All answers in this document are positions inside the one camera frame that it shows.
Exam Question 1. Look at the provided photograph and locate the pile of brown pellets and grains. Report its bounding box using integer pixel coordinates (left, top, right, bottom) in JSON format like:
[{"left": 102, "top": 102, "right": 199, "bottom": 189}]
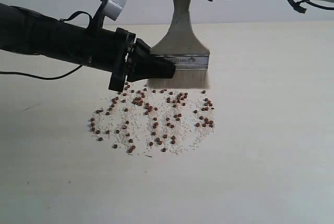
[{"left": 87, "top": 82, "right": 216, "bottom": 157}]

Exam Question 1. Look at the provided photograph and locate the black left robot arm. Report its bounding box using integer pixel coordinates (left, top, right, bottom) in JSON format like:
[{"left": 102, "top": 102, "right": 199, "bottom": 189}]
[{"left": 1, "top": 4, "right": 175, "bottom": 92}]

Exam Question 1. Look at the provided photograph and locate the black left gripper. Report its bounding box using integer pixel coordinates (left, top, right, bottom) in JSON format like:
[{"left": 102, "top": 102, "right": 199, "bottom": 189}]
[{"left": 109, "top": 28, "right": 175, "bottom": 92}]

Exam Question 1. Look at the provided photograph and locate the white paint brush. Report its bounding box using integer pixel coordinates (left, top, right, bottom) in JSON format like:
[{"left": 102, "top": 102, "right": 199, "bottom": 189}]
[{"left": 148, "top": 0, "right": 210, "bottom": 90}]

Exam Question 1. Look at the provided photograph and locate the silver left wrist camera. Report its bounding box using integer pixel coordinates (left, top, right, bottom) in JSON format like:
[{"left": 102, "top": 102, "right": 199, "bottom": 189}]
[{"left": 101, "top": 0, "right": 127, "bottom": 21}]

